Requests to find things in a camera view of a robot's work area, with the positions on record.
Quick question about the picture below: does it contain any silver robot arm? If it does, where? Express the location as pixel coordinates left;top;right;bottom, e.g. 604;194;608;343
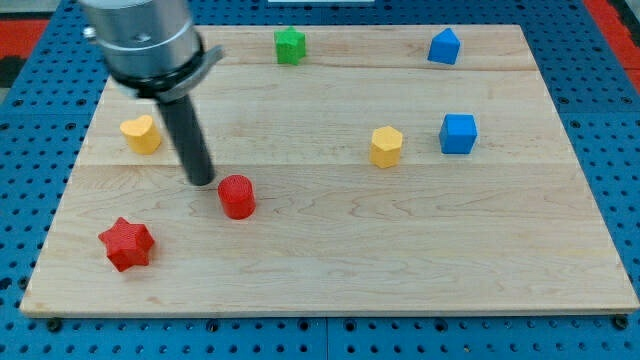
80;0;224;103

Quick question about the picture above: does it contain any yellow hexagon block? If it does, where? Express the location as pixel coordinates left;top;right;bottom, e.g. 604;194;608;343
369;126;403;168

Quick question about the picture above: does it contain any wooden board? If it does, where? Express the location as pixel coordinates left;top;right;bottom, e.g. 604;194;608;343
21;25;639;318

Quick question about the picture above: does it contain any red cylinder block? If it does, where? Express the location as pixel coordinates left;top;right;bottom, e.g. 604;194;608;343
217;174;256;220

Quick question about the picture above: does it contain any green star block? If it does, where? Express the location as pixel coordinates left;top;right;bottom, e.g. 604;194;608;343
274;26;306;65

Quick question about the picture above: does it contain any blue cube block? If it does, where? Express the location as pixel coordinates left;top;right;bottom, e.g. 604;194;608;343
439;114;478;154

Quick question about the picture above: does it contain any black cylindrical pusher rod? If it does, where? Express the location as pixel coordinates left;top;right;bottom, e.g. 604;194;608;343
157;96;215;186

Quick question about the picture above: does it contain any blue pentagon block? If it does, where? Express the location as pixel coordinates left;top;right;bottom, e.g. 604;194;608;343
427;28;461;65

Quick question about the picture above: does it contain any yellow heart block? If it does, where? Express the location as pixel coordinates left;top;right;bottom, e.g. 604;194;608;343
119;115;162;155

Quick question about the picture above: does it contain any red star block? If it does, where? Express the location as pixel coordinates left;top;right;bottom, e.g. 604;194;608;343
98;217;155;272

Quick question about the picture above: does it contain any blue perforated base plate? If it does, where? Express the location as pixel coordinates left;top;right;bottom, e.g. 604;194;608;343
1;0;639;359

